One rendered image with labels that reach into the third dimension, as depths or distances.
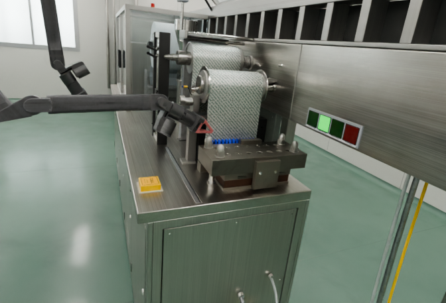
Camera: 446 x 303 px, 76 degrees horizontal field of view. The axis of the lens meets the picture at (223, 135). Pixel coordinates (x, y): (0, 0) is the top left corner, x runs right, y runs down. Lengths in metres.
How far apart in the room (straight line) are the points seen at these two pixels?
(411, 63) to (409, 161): 0.24
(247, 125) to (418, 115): 0.64
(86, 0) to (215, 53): 5.40
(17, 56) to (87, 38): 1.28
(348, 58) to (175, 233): 0.78
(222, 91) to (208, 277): 0.70
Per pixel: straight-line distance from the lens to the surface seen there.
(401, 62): 0.88
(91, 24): 6.61
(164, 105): 1.04
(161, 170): 1.21
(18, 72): 6.82
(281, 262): 1.33
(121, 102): 1.02
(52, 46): 1.52
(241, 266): 1.23
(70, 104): 1.00
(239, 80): 1.17
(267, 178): 1.10
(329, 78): 1.05
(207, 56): 1.36
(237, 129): 1.21
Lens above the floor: 1.41
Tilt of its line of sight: 18 degrees down
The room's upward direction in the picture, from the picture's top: 5 degrees clockwise
